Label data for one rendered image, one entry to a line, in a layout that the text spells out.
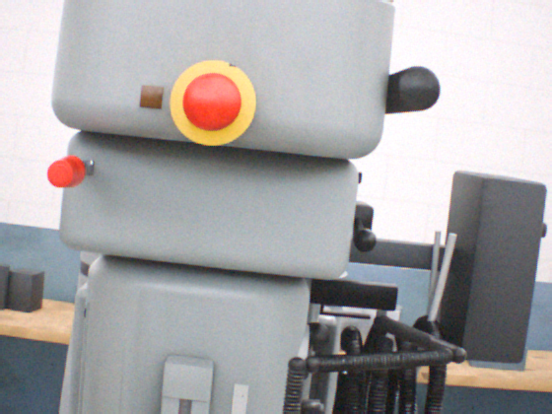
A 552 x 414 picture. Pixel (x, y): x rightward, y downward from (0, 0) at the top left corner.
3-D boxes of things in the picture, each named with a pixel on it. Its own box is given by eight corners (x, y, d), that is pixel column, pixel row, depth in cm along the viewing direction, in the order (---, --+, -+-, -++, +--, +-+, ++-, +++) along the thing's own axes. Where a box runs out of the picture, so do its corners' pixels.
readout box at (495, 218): (533, 366, 128) (558, 184, 127) (458, 361, 128) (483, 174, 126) (497, 336, 148) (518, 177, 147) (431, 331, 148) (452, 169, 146)
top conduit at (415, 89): (439, 113, 87) (443, 68, 87) (384, 106, 87) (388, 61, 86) (374, 118, 132) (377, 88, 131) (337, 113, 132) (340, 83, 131)
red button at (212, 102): (238, 134, 79) (244, 75, 78) (178, 127, 78) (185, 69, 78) (238, 133, 82) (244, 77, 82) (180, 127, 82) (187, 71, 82)
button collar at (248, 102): (250, 150, 82) (260, 64, 81) (165, 140, 81) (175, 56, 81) (250, 149, 84) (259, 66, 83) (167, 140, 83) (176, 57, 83)
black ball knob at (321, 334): (329, 355, 113) (333, 325, 113) (299, 353, 113) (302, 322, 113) (327, 350, 116) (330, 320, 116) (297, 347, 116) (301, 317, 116)
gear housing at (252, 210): (351, 284, 94) (366, 161, 93) (53, 249, 93) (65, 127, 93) (323, 243, 127) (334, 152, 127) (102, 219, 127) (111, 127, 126)
